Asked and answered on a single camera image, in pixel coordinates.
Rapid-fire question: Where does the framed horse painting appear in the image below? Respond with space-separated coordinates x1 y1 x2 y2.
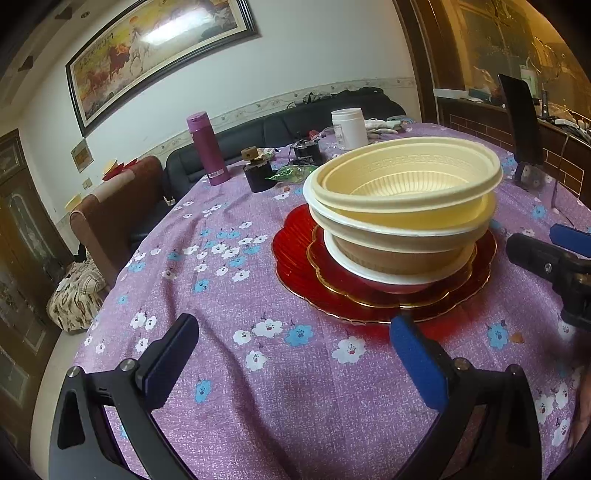
65 0 259 137

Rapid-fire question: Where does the cream bowl patterned rim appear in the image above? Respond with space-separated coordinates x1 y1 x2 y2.
318 142 504 217

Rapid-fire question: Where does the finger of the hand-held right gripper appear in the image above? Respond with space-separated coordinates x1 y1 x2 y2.
505 233 591 288
549 223 591 259

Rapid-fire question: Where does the small black labelled box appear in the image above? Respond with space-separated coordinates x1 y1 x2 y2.
293 143 322 166

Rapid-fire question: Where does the green wrapper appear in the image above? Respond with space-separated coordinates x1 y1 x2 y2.
268 165 319 182

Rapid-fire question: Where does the white cloth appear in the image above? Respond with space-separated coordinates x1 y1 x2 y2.
365 115 416 136

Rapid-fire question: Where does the wide cream plastic bowl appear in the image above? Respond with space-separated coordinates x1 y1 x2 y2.
324 225 488 275

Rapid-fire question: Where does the wooden glass-panel door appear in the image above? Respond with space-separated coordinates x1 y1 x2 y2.
0 129 70 416

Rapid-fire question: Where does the red box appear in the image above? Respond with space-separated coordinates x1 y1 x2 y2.
102 159 139 182

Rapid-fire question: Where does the black jar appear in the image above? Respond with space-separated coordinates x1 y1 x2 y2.
244 159 278 193

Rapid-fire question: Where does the wooden display cabinet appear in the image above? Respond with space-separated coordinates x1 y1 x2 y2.
397 0 591 208

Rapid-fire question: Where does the black sofa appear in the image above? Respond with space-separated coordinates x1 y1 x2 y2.
165 88 407 204

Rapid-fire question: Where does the black tablet on stand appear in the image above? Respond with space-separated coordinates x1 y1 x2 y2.
498 74 546 167

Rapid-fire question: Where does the thin dark cable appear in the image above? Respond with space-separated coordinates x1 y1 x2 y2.
551 134 570 214

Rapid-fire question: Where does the large white bowl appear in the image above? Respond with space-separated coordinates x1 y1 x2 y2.
303 173 498 238

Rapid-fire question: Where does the black garment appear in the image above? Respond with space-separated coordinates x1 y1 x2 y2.
332 86 393 108

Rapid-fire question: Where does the red plate gold print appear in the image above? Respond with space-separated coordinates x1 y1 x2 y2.
271 203 500 325

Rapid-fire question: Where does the patterned cloth bundle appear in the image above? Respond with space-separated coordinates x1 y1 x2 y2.
46 261 109 332

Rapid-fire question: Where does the white plastic jar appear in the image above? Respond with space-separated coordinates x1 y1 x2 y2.
331 108 369 151

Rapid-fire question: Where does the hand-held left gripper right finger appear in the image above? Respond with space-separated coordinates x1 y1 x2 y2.
389 315 541 480

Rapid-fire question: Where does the person's right forearm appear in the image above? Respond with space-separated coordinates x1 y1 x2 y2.
570 369 591 450

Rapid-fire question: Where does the purple floral tablecloth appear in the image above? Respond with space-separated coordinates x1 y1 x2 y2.
74 122 591 480

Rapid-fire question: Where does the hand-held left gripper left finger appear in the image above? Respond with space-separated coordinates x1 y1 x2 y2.
48 313 200 480

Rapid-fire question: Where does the purple thermos bottle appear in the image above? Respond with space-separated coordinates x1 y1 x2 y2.
186 111 230 187

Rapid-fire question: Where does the brown chair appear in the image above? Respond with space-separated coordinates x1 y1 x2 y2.
69 156 169 291

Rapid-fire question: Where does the small framed wall picture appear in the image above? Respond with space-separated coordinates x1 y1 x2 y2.
70 138 95 172

